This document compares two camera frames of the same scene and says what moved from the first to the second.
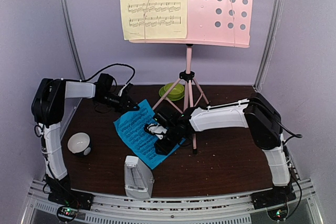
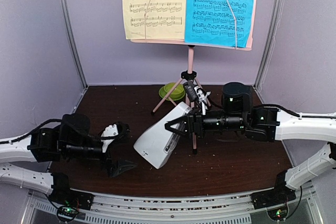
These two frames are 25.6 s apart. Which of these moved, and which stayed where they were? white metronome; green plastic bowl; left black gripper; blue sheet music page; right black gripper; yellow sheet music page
Moved: left black gripper; blue sheet music page; right black gripper; white metronome
Stayed: yellow sheet music page; green plastic bowl
